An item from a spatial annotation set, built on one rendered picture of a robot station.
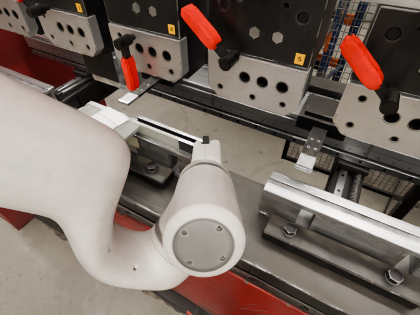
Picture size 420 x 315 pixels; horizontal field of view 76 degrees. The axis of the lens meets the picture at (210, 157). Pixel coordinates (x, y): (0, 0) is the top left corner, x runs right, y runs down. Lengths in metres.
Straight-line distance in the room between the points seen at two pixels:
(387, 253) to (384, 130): 0.30
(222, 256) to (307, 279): 0.36
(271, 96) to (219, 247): 0.24
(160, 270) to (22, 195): 0.18
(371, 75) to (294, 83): 0.10
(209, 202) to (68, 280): 1.45
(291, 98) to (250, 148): 1.67
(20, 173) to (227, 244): 0.18
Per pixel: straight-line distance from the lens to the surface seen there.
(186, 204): 0.27
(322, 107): 0.73
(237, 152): 2.03
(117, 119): 0.73
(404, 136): 0.42
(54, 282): 1.71
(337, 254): 0.63
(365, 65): 0.34
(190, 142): 0.63
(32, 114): 0.21
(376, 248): 0.64
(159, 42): 0.49
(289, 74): 0.40
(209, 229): 0.27
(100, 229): 0.25
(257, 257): 0.61
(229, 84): 0.44
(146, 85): 0.84
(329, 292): 0.63
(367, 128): 0.42
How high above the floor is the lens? 1.43
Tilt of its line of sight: 46 degrees down
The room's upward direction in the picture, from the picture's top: straight up
